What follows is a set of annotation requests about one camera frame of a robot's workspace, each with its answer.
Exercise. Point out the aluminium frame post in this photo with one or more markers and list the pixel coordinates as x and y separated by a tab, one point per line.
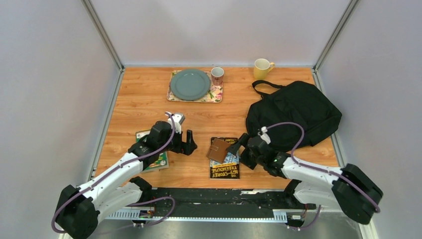
352	4
90	8

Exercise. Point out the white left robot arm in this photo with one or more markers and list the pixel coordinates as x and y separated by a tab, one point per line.
80	209

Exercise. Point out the aluminium frame post left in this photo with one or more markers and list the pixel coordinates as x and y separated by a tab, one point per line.
90	8

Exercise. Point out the black yellow storey treehouse book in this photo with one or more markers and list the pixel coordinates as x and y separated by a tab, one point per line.
229	169

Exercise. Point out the teal ceramic plate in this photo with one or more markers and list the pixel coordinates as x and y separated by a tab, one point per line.
190	84

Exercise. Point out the yellow ceramic mug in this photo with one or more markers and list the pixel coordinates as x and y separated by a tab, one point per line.
261	68

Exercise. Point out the brown patterned mug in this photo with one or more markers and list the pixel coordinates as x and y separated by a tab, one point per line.
217	74

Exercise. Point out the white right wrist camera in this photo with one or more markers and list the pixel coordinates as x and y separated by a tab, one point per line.
263	134

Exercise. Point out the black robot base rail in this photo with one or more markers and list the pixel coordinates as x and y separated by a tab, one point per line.
217	203

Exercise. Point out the floral serving tray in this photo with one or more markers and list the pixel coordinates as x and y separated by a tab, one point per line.
214	95

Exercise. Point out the green paperback book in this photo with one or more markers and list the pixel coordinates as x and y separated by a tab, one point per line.
161	162

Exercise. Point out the aluminium frame post right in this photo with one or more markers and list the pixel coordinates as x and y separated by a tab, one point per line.
352	4

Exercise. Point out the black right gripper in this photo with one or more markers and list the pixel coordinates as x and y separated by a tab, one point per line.
242	141

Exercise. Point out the brown leather wallet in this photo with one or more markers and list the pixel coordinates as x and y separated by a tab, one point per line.
218	149

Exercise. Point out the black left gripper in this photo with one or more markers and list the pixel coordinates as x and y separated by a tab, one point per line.
185	148

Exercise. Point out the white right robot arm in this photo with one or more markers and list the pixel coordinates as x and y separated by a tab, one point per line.
347	188

